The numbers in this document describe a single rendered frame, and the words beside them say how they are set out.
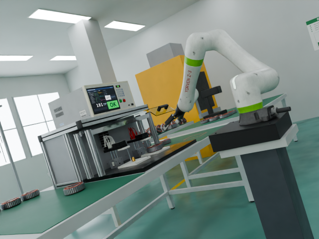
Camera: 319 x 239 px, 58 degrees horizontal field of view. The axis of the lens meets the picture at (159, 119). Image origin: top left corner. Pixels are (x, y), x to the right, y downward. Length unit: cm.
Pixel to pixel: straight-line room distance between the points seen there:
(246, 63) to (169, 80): 400
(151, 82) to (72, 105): 395
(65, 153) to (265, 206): 119
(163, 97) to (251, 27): 258
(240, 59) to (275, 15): 519
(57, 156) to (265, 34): 563
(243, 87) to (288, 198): 57
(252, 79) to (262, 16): 546
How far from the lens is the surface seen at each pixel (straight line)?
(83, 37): 624
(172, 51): 583
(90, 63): 612
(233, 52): 173
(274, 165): 149
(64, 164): 194
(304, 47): 672
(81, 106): 190
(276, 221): 161
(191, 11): 750
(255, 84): 150
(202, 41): 171
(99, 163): 173
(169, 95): 561
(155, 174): 153
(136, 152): 205
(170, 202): 324
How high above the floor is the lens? 100
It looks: 1 degrees down
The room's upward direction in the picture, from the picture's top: 18 degrees counter-clockwise
